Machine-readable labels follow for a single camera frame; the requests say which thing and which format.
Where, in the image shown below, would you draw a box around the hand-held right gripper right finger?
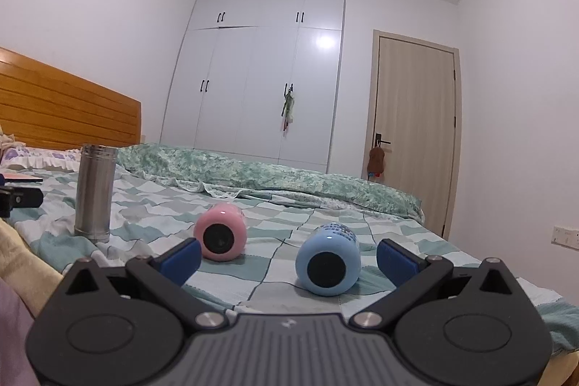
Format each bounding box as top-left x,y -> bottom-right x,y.
352,238 -> 522,329

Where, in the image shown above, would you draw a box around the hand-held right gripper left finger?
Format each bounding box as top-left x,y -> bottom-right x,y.
56,238 -> 229,331

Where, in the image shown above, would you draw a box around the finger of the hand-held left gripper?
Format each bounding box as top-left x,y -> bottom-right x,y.
0,186 -> 45,219

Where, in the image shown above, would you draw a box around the pink cup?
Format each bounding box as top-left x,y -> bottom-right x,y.
194,203 -> 249,263

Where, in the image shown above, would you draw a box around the blue cup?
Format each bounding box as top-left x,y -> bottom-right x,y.
295,222 -> 361,297

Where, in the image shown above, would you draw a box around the stainless steel cup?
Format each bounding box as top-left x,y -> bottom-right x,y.
73,144 -> 119,244

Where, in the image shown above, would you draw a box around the pink book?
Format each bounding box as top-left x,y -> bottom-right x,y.
0,172 -> 45,184

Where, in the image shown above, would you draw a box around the purple floral pillow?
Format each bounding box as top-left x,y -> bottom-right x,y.
0,143 -> 83,175

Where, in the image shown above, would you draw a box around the yellow blanket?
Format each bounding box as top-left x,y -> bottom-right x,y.
0,216 -> 65,320

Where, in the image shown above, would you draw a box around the wooden headboard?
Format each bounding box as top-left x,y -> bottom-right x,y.
0,47 -> 142,152

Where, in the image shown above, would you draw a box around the green checkered bed sheet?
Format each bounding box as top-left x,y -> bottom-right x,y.
9,164 -> 579,353

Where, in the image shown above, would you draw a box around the green floral quilt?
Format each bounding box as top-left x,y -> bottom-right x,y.
117,143 -> 426,225

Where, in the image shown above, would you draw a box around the purple cloth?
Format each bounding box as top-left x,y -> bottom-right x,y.
0,276 -> 42,386

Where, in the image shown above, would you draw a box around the beige door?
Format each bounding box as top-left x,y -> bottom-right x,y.
363,29 -> 462,240

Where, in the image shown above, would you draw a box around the white wardrobe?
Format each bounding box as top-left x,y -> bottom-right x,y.
160,0 -> 347,174

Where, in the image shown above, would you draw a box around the green hanging ornament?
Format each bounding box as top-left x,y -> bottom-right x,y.
280,84 -> 297,134

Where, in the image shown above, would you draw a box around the white wall socket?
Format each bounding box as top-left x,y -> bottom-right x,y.
550,225 -> 579,250

